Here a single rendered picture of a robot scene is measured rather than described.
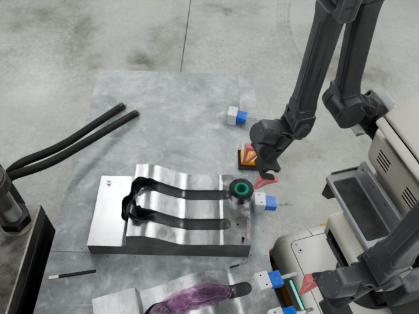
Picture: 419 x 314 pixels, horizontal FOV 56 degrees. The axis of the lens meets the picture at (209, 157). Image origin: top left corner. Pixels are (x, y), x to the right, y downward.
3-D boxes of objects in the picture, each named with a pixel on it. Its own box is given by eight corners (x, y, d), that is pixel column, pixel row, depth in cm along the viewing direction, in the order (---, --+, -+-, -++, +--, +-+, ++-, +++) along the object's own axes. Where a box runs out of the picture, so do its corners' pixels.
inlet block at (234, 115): (259, 120, 164) (261, 111, 160) (258, 129, 161) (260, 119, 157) (228, 114, 165) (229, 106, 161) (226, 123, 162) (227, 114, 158)
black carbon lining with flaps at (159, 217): (229, 192, 134) (231, 176, 126) (230, 235, 124) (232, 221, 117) (125, 189, 133) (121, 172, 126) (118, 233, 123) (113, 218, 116)
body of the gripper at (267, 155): (261, 172, 114) (275, 156, 109) (249, 145, 120) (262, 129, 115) (278, 174, 117) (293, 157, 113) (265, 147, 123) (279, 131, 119)
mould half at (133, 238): (244, 189, 143) (248, 167, 133) (247, 257, 127) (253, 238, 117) (105, 185, 142) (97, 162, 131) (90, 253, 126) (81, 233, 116)
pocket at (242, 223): (248, 222, 129) (249, 217, 126) (249, 237, 126) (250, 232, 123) (234, 222, 129) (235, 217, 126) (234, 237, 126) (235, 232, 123)
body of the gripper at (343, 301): (330, 323, 89) (353, 309, 85) (310, 280, 95) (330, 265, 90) (349, 319, 93) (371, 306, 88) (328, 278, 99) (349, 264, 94)
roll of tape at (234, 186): (250, 183, 134) (252, 177, 131) (254, 204, 129) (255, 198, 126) (227, 184, 133) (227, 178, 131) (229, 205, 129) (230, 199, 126)
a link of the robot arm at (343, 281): (407, 281, 80) (385, 243, 85) (372, 286, 74) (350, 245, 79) (365, 306, 88) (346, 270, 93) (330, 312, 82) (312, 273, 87)
